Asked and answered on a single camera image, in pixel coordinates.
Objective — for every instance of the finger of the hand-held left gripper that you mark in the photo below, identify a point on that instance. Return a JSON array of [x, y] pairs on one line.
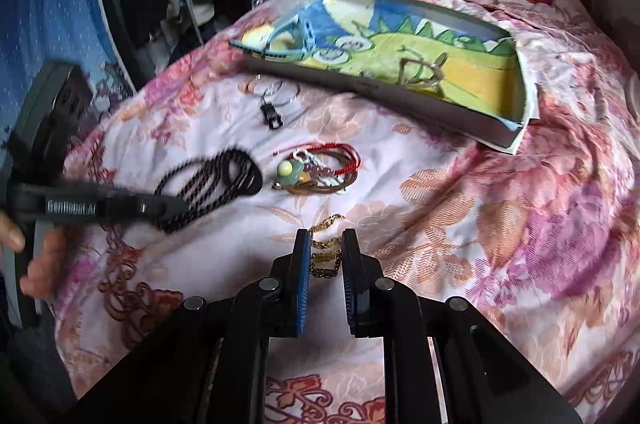
[[150, 206]]

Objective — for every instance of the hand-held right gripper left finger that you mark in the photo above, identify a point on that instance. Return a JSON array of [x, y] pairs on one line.
[[301, 289]]

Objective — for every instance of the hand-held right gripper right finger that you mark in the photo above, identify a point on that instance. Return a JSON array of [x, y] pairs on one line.
[[350, 289]]

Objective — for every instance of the tray with cartoon picture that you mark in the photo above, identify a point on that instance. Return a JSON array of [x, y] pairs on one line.
[[400, 104]]

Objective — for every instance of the person's left hand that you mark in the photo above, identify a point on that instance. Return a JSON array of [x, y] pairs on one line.
[[47, 264]]

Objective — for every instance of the floral blanket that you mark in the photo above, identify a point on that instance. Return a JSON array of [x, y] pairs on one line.
[[450, 229]]

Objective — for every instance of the blue fabric wardrobe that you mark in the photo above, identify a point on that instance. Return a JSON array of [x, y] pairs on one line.
[[50, 4]]

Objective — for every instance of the black clip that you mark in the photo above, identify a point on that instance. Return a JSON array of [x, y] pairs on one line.
[[272, 116]]

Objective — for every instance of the silver metal clip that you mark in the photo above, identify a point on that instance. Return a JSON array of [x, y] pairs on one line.
[[401, 71]]

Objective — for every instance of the blue watch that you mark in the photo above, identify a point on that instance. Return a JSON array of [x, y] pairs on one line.
[[305, 31]]

